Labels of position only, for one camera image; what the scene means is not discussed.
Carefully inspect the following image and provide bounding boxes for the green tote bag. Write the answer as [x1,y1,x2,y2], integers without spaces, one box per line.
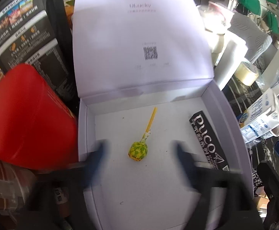
[265,11,279,34]
[238,0,261,15]

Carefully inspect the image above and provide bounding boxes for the white open gift box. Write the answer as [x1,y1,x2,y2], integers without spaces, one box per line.
[72,0,253,229]

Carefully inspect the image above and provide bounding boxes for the red canister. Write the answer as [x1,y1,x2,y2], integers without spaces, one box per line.
[0,64,78,170]

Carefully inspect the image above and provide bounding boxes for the clear packing tape roll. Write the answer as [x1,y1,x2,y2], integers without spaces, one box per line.
[234,61,259,86]

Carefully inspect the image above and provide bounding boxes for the grey leaf pattern chair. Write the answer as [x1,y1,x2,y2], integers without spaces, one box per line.
[224,12,272,64]

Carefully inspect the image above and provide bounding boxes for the yellow green lollipop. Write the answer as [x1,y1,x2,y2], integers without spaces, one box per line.
[128,107,157,161]

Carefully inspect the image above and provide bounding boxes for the black Puco pack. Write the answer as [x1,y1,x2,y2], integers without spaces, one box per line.
[189,111,229,171]

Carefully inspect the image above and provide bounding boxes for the blue white milk carton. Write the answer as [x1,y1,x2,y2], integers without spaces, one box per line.
[239,88,279,143]

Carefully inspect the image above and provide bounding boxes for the black snack bag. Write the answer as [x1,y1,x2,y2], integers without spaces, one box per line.
[0,0,77,100]

